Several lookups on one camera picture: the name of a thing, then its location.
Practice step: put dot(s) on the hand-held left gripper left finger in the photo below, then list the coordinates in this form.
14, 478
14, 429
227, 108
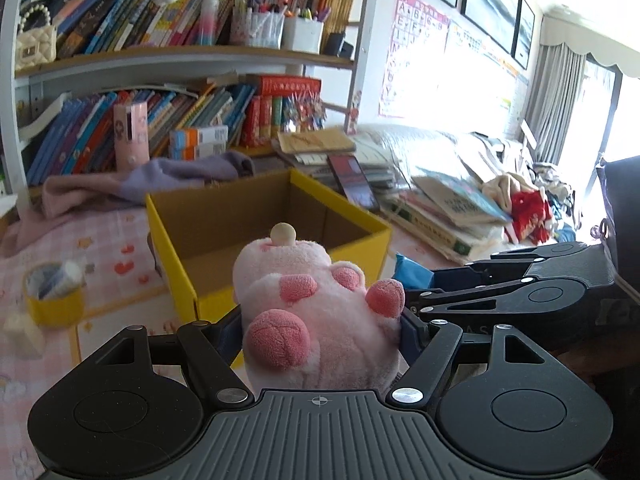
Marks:
231, 332

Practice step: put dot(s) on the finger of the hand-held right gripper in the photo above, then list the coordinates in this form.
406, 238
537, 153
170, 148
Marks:
500, 300
550, 262

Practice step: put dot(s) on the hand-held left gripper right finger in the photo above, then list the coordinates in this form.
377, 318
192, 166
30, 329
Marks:
407, 335

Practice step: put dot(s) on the blue packet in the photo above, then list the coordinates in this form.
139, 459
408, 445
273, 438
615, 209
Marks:
412, 272

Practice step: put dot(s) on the pink plush toy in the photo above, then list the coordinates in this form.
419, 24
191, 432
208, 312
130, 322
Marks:
310, 320

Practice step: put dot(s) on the yellow cardboard box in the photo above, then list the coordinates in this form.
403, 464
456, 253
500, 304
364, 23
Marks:
170, 230

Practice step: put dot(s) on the red cloth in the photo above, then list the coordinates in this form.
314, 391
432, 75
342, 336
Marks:
527, 215

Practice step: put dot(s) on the pile of clothes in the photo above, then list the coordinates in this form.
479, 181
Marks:
557, 195

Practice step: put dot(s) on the beige plush cloth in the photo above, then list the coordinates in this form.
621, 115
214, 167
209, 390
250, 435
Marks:
505, 185

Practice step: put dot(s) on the stack of books and papers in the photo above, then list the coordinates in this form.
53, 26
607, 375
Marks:
440, 210

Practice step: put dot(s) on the grey curtain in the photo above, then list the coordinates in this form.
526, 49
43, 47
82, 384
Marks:
555, 105

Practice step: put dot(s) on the pink checked tablecloth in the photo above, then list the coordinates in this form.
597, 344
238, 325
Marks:
120, 240

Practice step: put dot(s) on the black smartphone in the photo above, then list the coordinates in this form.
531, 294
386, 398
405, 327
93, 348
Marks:
355, 182

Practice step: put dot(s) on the pink purple knit cloth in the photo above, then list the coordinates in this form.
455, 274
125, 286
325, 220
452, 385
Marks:
150, 177

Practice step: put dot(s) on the yellow tape roll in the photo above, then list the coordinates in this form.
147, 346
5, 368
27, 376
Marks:
55, 305

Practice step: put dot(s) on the orange white carton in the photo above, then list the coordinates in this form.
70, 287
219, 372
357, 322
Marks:
200, 136
197, 152

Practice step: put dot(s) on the white scalloped curtain valance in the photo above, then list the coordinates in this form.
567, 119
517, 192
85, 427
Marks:
575, 32

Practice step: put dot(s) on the narrow framed picture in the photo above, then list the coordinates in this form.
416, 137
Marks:
524, 32

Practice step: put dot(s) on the brown kraft notebook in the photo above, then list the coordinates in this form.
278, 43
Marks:
315, 141

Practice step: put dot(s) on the small white block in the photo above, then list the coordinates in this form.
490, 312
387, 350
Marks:
20, 335

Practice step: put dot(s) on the pink cylindrical tube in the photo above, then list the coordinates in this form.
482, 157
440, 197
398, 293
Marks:
131, 135

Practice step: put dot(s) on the pink cartoon sticker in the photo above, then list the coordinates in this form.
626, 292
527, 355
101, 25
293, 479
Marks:
353, 110

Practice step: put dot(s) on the colourful cartoon figure stands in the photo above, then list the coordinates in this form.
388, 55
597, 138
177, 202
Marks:
305, 112

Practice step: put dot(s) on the pink alphabet poster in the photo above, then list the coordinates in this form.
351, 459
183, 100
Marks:
400, 70

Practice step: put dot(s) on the red boxed book set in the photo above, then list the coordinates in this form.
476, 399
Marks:
280, 90

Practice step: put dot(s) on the row of blue red books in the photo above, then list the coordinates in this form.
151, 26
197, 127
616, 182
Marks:
80, 130

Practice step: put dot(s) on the wooden bookshelf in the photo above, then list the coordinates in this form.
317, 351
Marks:
150, 55

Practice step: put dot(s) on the small black box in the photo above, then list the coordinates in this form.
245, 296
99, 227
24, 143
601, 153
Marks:
340, 46

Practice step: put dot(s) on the clear pen holder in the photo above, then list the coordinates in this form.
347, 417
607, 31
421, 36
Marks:
255, 30

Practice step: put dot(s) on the white pen holder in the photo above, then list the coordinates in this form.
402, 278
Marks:
302, 37

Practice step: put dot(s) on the pink blue gradient bottle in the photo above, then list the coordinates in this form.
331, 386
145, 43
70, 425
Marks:
210, 15

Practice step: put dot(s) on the row of orange books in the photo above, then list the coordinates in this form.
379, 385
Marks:
340, 10

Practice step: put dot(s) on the row of colourful slim books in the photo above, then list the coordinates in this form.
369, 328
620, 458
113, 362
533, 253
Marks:
135, 15

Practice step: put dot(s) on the cream beaded handbag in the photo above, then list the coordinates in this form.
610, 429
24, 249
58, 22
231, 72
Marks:
35, 45

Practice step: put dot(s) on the white wall chart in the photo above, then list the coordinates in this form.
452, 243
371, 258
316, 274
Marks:
490, 90

